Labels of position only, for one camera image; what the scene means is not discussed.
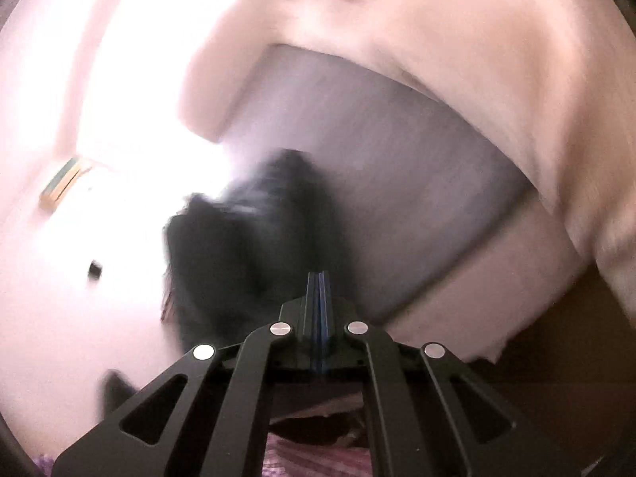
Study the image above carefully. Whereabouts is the white headboard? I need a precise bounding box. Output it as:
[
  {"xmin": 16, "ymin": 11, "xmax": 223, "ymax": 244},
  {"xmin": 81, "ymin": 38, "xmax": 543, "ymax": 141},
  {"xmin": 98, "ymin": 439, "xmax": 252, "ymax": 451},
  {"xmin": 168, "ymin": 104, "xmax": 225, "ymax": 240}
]
[{"xmin": 176, "ymin": 20, "xmax": 281, "ymax": 146}]

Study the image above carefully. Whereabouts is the person's pink plaid clothing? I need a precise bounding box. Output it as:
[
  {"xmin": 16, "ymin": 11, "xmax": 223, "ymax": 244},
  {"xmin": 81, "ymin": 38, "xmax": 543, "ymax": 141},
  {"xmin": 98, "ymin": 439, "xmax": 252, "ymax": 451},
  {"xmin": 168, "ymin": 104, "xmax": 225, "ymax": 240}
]
[{"xmin": 261, "ymin": 432, "xmax": 374, "ymax": 477}]

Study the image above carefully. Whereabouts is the bed with grey quilted sheet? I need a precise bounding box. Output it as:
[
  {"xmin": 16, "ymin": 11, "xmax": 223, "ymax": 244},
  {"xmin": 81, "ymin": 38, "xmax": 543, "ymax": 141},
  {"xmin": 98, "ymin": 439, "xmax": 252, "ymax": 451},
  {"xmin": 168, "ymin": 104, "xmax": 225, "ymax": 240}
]
[{"xmin": 219, "ymin": 44, "xmax": 634, "ymax": 458}]

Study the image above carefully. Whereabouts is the wall air conditioner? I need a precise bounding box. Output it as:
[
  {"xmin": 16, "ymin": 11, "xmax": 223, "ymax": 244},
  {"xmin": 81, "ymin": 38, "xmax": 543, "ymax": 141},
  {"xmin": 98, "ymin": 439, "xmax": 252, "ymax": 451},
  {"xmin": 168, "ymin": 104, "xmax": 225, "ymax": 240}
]
[{"xmin": 40, "ymin": 156, "xmax": 97, "ymax": 212}]

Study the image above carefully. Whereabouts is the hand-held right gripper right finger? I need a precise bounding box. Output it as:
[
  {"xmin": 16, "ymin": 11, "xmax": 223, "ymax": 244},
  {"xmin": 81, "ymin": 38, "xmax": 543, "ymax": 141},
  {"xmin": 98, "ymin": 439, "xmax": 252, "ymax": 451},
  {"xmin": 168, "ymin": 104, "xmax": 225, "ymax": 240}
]
[{"xmin": 320, "ymin": 272, "xmax": 592, "ymax": 477}]

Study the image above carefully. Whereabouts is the dark puffer jacket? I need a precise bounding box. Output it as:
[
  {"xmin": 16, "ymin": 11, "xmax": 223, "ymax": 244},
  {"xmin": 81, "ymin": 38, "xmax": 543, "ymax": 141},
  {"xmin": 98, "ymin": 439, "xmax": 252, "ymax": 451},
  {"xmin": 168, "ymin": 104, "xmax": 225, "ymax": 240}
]
[{"xmin": 161, "ymin": 149, "xmax": 369, "ymax": 359}]

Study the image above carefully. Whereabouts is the beige leaf-print duvet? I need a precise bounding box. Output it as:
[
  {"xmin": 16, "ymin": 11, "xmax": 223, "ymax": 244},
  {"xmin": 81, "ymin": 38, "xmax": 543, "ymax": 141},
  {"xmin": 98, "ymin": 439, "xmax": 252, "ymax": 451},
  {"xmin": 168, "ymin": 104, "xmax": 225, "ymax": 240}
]
[{"xmin": 233, "ymin": 0, "xmax": 636, "ymax": 309}]

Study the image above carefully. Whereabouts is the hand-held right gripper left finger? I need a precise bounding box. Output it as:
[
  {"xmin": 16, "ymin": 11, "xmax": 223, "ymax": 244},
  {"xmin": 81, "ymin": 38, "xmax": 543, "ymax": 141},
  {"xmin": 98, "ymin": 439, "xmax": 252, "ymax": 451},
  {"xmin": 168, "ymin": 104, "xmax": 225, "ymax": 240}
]
[{"xmin": 50, "ymin": 272, "xmax": 321, "ymax": 477}]

